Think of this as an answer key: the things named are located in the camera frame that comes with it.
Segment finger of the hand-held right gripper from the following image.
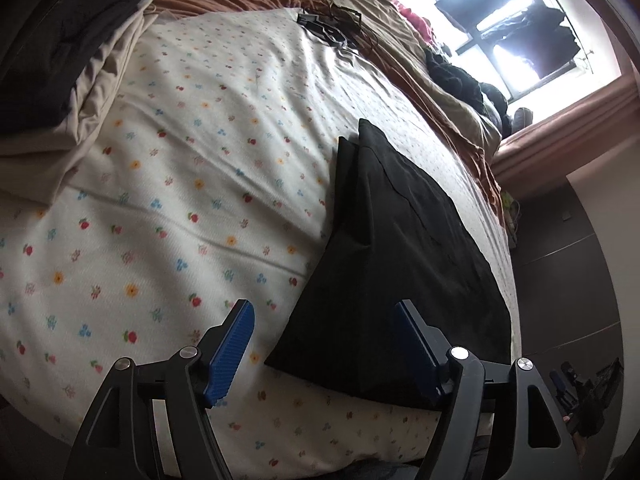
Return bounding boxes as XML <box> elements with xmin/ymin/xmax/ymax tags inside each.
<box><xmin>549</xmin><ymin>362</ymin><xmax>581</xmax><ymax>406</ymax></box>

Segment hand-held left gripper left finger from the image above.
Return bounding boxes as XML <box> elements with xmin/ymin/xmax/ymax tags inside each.
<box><xmin>62</xmin><ymin>299</ymin><xmax>256</xmax><ymax>480</ymax></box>

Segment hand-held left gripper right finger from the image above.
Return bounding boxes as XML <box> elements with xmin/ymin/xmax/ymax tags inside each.
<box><xmin>392</xmin><ymin>300</ymin><xmax>576</xmax><ymax>480</ymax></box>

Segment black jacket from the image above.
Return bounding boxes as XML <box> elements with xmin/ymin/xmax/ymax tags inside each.
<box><xmin>263</xmin><ymin>118</ymin><xmax>513</xmax><ymax>408</ymax></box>

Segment black clothes heap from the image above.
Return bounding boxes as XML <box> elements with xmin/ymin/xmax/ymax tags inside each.
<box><xmin>425</xmin><ymin>47</ymin><xmax>486</xmax><ymax>111</ymax></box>

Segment grey wardrobe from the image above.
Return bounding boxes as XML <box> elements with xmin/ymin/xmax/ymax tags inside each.
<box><xmin>510</xmin><ymin>170</ymin><xmax>640</xmax><ymax>411</ymax></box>

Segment green packet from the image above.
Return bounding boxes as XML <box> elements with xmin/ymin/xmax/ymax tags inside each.
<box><xmin>502</xmin><ymin>192</ymin><xmax>521</xmax><ymax>226</ymax></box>

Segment white floral bed sheet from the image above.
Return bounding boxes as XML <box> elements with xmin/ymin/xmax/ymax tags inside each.
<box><xmin>0</xmin><ymin>7</ymin><xmax>523</xmax><ymax>478</ymax></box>

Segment pink curtain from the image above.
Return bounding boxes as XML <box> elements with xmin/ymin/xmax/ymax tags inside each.
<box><xmin>492</xmin><ymin>72</ymin><xmax>636</xmax><ymax>201</ymax></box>

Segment dark heap on window sill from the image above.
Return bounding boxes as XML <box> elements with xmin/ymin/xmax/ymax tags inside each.
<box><xmin>477</xmin><ymin>82</ymin><xmax>533</xmax><ymax>138</ymax></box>

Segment beige folded garment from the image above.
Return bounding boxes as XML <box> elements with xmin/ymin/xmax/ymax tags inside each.
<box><xmin>0</xmin><ymin>0</ymin><xmax>166</xmax><ymax>206</ymax></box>

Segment beige duvet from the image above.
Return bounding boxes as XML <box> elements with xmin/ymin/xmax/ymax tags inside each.
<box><xmin>300</xmin><ymin>0</ymin><xmax>501</xmax><ymax>161</ymax></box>

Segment window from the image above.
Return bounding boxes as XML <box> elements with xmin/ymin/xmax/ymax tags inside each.
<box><xmin>395</xmin><ymin>0</ymin><xmax>596</xmax><ymax>96</ymax></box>

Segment pink garment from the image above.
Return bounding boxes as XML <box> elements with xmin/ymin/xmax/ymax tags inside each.
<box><xmin>395</xmin><ymin>0</ymin><xmax>436</xmax><ymax>43</ymax></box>

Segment dark hanging garment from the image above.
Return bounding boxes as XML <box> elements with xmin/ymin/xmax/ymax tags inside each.
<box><xmin>480</xmin><ymin>2</ymin><xmax>588</xmax><ymax>78</ymax></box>

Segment black folded garment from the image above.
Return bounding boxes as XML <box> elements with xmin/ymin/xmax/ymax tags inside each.
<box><xmin>0</xmin><ymin>0</ymin><xmax>161</xmax><ymax>133</ymax></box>

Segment black tangled straps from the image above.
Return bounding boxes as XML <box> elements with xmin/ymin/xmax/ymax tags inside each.
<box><xmin>296</xmin><ymin>4</ymin><xmax>373</xmax><ymax>53</ymax></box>

